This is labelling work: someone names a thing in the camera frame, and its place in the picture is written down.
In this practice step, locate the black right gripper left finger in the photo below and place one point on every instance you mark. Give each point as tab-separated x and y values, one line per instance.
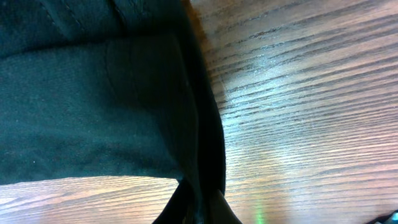
182	208

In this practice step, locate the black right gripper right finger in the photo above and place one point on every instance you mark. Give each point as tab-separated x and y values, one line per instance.
219	210

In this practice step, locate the black t-shirt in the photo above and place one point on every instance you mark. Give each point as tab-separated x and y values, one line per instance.
107	88

